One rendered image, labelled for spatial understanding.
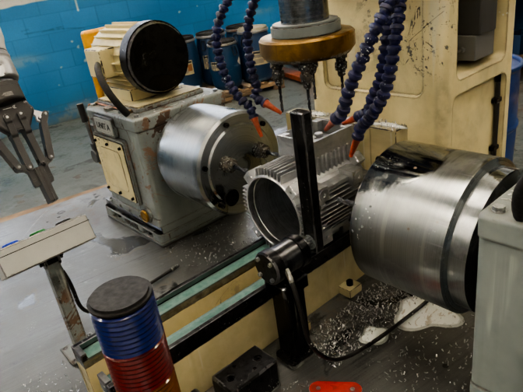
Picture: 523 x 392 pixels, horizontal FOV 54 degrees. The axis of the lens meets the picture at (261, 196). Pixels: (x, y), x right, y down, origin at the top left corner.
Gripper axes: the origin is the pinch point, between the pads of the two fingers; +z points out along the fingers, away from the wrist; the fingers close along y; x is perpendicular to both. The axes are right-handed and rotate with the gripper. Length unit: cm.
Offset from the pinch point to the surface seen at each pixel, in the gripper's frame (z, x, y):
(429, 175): 26, -54, 36
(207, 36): -151, 382, 340
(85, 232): 11.5, -3.6, 2.0
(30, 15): -243, 452, 185
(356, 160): 21, -29, 49
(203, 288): 30.8, -11.9, 14.8
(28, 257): 11.5, -3.4, -9.0
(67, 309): 23.5, 4.2, -5.5
